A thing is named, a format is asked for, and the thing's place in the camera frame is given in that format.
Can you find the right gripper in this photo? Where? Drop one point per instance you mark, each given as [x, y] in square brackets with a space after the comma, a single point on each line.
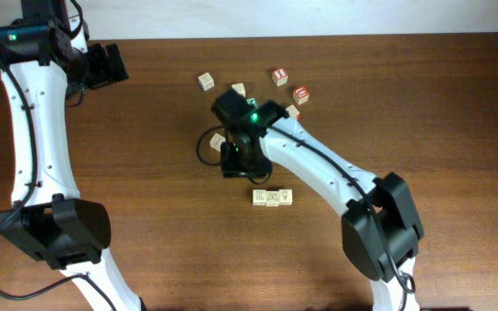
[240, 166]

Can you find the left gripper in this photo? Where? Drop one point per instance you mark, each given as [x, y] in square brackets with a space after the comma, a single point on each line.
[104, 74]

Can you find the wooden block number four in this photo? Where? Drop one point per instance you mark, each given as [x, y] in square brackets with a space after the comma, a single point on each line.
[216, 141]

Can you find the wooden block number five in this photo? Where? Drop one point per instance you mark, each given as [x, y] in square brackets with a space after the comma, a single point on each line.
[259, 197]

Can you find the wooden block pineapple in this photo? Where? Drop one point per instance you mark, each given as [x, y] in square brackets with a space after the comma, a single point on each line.
[272, 198]

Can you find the wooden block blue D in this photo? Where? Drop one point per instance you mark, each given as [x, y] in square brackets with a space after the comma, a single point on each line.
[285, 197]

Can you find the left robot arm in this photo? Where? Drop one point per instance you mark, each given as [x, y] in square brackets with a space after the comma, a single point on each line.
[45, 59]

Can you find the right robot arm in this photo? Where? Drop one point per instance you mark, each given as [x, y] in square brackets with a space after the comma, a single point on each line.
[380, 225]

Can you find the wooden block green N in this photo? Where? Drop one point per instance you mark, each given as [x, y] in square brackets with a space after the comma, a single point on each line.
[253, 102]

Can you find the wooden block red edge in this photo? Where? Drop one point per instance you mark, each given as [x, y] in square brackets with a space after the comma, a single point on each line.
[293, 111]

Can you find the plain wooden block centre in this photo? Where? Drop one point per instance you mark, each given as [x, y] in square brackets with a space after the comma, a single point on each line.
[239, 88]

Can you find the wooden block letter K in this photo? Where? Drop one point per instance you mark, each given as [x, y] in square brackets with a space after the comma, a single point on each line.
[206, 81]

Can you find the wooden block red U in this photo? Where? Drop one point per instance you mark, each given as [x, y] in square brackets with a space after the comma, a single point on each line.
[301, 95]

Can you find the wooden block red I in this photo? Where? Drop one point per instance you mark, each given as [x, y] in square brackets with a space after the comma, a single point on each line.
[280, 76]

